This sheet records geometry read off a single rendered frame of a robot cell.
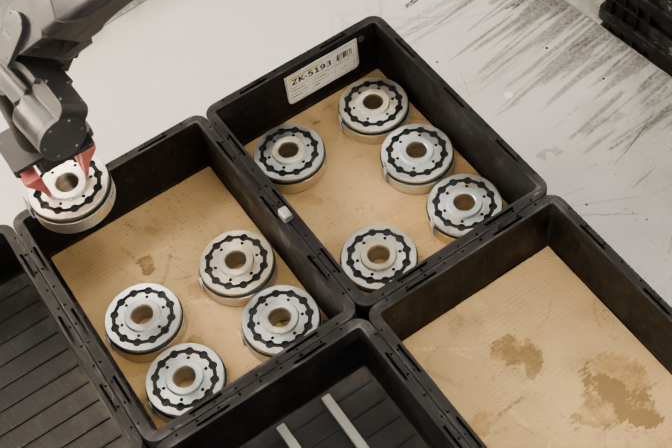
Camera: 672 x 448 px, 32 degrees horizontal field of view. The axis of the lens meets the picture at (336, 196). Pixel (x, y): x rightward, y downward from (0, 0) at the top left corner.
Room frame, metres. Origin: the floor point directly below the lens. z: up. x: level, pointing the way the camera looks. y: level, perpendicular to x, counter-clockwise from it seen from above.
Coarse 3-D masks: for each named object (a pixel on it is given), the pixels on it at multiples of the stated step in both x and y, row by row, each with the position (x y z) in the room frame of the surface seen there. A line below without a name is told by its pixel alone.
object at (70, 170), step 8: (64, 168) 0.90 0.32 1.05; (72, 168) 0.90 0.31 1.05; (56, 176) 0.89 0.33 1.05; (80, 176) 0.88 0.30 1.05; (48, 184) 0.88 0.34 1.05; (56, 184) 0.88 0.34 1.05; (80, 184) 0.87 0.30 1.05; (56, 192) 0.86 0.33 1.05; (64, 192) 0.86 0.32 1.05; (72, 192) 0.86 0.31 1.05; (80, 192) 0.86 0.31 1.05; (64, 200) 0.85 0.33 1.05
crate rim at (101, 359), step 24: (192, 120) 1.04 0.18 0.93; (144, 144) 1.02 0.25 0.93; (216, 144) 0.99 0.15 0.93; (240, 168) 0.95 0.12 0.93; (264, 192) 0.90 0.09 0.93; (24, 216) 0.93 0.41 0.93; (24, 240) 0.89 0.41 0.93; (48, 264) 0.84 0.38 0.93; (312, 264) 0.78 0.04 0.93; (336, 288) 0.74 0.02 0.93; (72, 312) 0.77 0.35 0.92; (96, 360) 0.69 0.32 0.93; (120, 384) 0.66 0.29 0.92; (240, 384) 0.63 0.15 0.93; (192, 408) 0.61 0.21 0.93; (144, 432) 0.59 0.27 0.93; (168, 432) 0.58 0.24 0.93
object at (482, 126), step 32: (352, 32) 1.16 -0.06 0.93; (384, 32) 1.15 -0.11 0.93; (288, 64) 1.12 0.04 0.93; (416, 64) 1.08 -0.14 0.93; (448, 96) 1.01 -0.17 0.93; (224, 128) 1.02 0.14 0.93; (480, 128) 0.95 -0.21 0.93; (512, 160) 0.89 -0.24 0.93; (544, 192) 0.83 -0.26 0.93; (480, 224) 0.80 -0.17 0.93; (320, 256) 0.79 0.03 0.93; (448, 256) 0.76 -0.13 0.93; (352, 288) 0.73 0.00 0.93; (384, 288) 0.73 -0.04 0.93
